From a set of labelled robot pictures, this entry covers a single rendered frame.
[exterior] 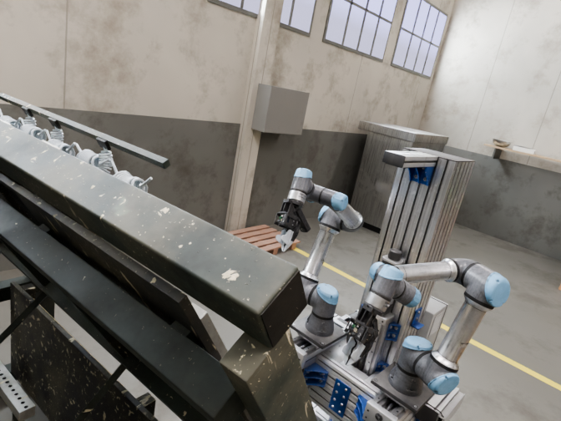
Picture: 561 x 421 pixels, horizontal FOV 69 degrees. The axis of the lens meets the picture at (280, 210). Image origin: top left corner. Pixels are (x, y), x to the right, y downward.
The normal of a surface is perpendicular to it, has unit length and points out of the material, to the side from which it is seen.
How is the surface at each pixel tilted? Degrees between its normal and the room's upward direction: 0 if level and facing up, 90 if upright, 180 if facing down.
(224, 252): 33
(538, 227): 90
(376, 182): 90
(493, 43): 90
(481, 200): 90
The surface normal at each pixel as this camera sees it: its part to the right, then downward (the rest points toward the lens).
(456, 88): -0.67, 0.09
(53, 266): -0.17, -0.72
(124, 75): 0.72, 0.33
